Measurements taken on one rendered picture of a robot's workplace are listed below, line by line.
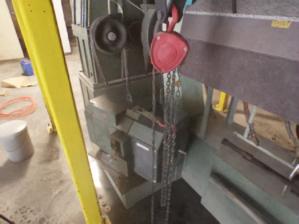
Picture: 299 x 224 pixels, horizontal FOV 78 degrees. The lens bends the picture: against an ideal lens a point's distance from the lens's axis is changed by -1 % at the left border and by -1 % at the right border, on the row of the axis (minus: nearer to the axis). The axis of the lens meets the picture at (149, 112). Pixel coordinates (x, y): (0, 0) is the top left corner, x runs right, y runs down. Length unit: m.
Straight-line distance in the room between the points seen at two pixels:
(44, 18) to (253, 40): 0.94
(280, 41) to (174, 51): 0.53
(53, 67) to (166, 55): 0.43
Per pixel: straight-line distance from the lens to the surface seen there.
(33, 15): 0.77
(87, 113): 1.54
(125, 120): 1.29
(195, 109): 1.76
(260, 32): 1.13
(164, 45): 0.75
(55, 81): 0.82
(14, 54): 6.91
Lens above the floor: 1.53
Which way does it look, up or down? 31 degrees down
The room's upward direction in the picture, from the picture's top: straight up
